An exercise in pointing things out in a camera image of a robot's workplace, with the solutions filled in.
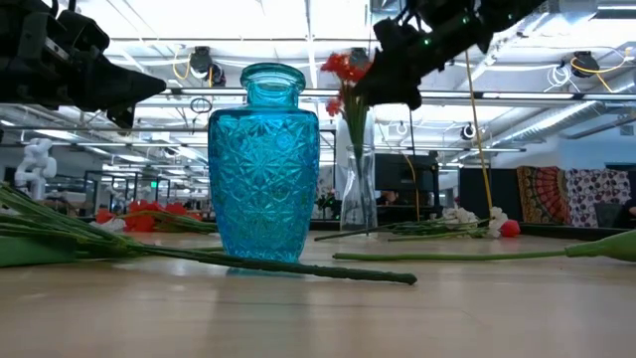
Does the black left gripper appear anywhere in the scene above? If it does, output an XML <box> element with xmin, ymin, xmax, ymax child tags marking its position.
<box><xmin>0</xmin><ymin>0</ymin><xmax>168</xmax><ymax>130</ymax></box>

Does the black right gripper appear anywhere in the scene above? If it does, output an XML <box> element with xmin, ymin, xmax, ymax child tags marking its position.
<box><xmin>352</xmin><ymin>0</ymin><xmax>496</xmax><ymax>111</ymax></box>

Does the red blossom flower bunch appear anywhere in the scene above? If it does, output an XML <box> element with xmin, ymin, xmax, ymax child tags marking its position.
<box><xmin>319</xmin><ymin>51</ymin><xmax>375</xmax><ymax>233</ymax></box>
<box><xmin>93</xmin><ymin>198</ymin><xmax>220</xmax><ymax>236</ymax></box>

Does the white blossom flower bunch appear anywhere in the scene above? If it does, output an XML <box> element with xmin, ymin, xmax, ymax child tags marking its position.
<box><xmin>0</xmin><ymin>181</ymin><xmax>419</xmax><ymax>286</ymax></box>
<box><xmin>88</xmin><ymin>217</ymin><xmax>128</xmax><ymax>234</ymax></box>
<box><xmin>313</xmin><ymin>204</ymin><xmax>510</xmax><ymax>243</ymax></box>

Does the red artificial tulip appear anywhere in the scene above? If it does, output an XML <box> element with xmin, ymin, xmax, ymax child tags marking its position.
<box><xmin>387</xmin><ymin>218</ymin><xmax>523</xmax><ymax>244</ymax></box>

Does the clear glass vase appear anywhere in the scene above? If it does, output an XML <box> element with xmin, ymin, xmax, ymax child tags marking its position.
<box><xmin>339</xmin><ymin>143</ymin><xmax>380</xmax><ymax>236</ymax></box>

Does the blue patterned glass vase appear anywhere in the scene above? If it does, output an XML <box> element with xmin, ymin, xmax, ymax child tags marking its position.
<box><xmin>207</xmin><ymin>62</ymin><xmax>321</xmax><ymax>266</ymax></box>

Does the black monitor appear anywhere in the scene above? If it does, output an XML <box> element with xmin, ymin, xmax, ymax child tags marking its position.
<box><xmin>373</xmin><ymin>152</ymin><xmax>441</xmax><ymax>208</ymax></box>

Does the white robot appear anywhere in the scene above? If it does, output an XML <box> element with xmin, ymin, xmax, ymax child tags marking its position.
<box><xmin>13</xmin><ymin>137</ymin><xmax>59</xmax><ymax>202</ymax></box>

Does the person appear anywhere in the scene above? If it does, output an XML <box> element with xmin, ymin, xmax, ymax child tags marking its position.
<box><xmin>375</xmin><ymin>189</ymin><xmax>401</xmax><ymax>207</ymax></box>
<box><xmin>615</xmin><ymin>197</ymin><xmax>636</xmax><ymax>231</ymax></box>

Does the black partition panel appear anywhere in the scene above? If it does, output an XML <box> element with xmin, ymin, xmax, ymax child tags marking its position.
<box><xmin>457</xmin><ymin>167</ymin><xmax>524</xmax><ymax>223</ymax></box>

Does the orange mandala tapestry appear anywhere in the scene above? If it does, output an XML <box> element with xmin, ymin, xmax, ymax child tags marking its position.
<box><xmin>516</xmin><ymin>164</ymin><xmax>573</xmax><ymax>226</ymax></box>

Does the purple white patterned cloth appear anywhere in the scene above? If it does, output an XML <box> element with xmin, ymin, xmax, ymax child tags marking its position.
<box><xmin>564</xmin><ymin>167</ymin><xmax>634</xmax><ymax>229</ymax></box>

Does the dark chair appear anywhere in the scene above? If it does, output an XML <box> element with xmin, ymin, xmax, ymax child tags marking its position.
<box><xmin>592</xmin><ymin>201</ymin><xmax>624</xmax><ymax>230</ymax></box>

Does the hanging black cable coil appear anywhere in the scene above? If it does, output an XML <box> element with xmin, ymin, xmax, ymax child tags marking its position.
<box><xmin>189</xmin><ymin>95</ymin><xmax>215</xmax><ymax>115</ymax></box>

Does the black workstation frame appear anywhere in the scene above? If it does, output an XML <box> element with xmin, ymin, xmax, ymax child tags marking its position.
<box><xmin>82</xmin><ymin>169</ymin><xmax>173</xmax><ymax>217</ymax></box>

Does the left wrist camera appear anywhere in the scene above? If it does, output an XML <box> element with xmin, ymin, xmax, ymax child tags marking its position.
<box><xmin>56</xmin><ymin>8</ymin><xmax>111</xmax><ymax>52</ymax></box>

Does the thin yellow cable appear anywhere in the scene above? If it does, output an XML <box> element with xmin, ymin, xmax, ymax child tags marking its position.
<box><xmin>402</xmin><ymin>152</ymin><xmax>422</xmax><ymax>223</ymax></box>

